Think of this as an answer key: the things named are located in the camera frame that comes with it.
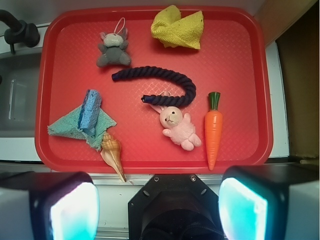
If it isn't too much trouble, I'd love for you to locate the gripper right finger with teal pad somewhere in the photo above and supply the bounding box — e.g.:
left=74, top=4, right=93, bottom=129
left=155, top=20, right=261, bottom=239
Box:
left=218, top=165, right=320, bottom=240

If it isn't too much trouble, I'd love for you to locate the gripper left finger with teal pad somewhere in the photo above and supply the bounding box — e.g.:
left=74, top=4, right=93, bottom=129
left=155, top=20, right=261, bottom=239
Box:
left=0, top=171, right=100, bottom=240

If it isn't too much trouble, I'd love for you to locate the yellow cloth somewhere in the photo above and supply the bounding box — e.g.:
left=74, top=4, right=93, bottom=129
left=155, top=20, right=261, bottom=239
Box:
left=150, top=5, right=204, bottom=50

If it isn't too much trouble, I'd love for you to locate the light teal cloth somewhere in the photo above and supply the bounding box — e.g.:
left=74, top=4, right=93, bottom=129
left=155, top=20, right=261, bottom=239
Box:
left=47, top=106, right=117, bottom=151

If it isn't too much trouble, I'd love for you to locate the orange toy carrot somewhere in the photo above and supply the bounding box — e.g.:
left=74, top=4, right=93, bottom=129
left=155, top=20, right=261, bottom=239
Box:
left=204, top=91, right=223, bottom=171

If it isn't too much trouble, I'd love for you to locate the tan spiral seashell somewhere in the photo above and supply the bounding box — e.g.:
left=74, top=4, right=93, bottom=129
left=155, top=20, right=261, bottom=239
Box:
left=100, top=132, right=127, bottom=183

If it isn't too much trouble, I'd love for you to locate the blue sponge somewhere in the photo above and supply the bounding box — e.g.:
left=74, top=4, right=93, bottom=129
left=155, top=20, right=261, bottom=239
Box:
left=77, top=89, right=102, bottom=136

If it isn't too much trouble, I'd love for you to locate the pink plush bunny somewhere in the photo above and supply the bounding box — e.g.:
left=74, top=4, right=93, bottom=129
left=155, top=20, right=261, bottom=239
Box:
left=150, top=104, right=202, bottom=151

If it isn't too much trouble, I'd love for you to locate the grey sink basin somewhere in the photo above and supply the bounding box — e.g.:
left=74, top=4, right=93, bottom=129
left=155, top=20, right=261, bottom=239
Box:
left=0, top=47, right=45, bottom=162

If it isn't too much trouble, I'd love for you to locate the red plastic tray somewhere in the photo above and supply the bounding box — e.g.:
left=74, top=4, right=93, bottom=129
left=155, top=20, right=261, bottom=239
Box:
left=35, top=6, right=273, bottom=174

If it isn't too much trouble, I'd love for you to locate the grey plush bunny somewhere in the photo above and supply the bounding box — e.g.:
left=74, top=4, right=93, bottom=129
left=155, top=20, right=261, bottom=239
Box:
left=96, top=17, right=132, bottom=68

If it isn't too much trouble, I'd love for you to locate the grey faucet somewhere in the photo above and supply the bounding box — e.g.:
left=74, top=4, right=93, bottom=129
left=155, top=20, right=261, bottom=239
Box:
left=0, top=9, right=41, bottom=55

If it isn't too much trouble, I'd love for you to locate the brown cardboard panel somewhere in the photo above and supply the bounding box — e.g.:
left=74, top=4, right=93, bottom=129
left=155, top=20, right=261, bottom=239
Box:
left=254, top=0, right=320, bottom=160

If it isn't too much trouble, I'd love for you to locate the dark blue rope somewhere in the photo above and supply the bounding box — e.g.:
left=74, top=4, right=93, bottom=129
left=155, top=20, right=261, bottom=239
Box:
left=111, top=65, right=197, bottom=107

